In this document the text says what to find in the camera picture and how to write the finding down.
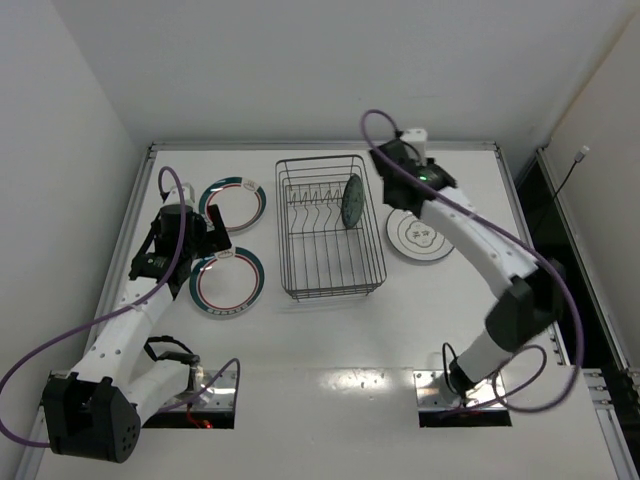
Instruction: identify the white plate with blue rim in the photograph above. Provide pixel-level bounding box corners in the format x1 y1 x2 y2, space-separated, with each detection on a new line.
385 209 454 263

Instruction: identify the small blue floral plate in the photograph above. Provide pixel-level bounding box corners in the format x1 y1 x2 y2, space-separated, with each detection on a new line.
341 174 365 229

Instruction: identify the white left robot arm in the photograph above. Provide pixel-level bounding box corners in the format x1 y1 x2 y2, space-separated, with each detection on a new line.
41 202 231 463

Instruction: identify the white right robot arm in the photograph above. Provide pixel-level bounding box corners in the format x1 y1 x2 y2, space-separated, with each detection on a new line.
369 139 553 398

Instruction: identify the near green red rimmed plate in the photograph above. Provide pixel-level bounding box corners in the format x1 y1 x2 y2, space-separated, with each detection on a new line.
189 247 266 320

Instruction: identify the green red rimmed plate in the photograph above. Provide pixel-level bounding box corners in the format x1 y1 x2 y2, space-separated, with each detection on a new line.
198 176 268 234
189 247 266 320

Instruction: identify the far green red rimmed plate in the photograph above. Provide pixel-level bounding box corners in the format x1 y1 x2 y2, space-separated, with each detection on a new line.
198 176 268 234

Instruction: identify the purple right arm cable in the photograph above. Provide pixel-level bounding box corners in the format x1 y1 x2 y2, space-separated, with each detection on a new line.
361 109 585 419

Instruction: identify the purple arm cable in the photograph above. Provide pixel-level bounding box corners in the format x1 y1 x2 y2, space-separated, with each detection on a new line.
361 109 585 419
0 165 241 447

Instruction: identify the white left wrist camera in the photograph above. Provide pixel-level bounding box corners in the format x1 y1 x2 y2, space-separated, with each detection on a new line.
170 183 195 204

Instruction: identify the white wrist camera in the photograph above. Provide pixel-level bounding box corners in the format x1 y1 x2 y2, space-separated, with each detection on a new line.
401 128 428 164
170 183 195 204

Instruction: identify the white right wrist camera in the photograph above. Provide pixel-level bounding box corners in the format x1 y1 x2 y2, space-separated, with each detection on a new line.
401 128 428 164

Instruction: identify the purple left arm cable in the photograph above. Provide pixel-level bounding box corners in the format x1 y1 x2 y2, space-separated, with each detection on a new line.
0 165 241 447

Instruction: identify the grey wire dish rack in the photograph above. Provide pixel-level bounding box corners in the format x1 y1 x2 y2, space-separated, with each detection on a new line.
275 154 387 301

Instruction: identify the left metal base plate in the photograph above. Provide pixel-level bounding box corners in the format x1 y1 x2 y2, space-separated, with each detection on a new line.
166 366 238 413

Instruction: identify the metal base plate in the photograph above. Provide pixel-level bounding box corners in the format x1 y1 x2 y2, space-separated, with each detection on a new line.
166 366 238 413
413 370 505 414

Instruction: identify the black wall cable with plug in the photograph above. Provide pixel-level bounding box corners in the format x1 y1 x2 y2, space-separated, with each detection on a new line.
551 145 591 201

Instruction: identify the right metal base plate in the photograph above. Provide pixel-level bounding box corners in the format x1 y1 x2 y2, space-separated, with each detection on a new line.
413 370 505 414

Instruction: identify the aluminium table frame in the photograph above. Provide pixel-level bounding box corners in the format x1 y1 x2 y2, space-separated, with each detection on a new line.
14 140 640 480

